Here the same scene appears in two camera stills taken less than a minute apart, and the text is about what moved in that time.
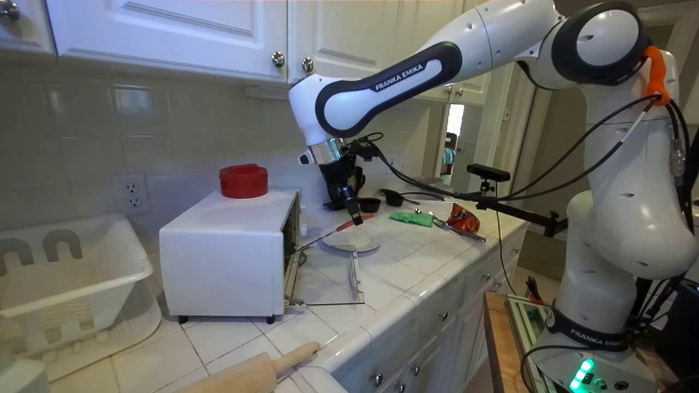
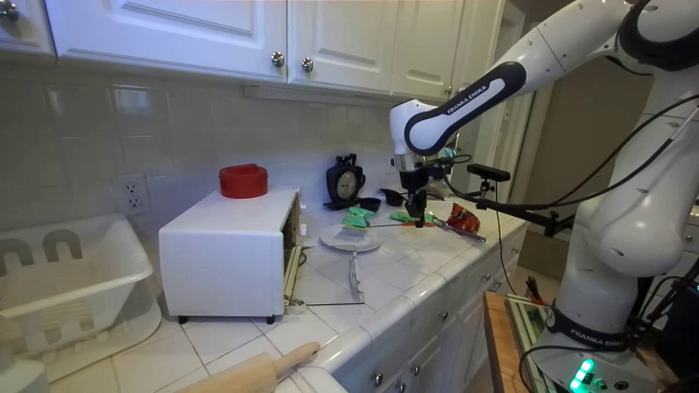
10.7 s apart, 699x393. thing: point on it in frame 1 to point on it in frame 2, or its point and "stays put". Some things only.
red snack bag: x=464 y=219 stays put
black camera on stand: x=550 y=222 stays put
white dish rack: x=66 y=281 stays put
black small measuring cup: x=369 y=204 stays put
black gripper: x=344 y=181 to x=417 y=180
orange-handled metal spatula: x=300 y=246 to x=388 y=222
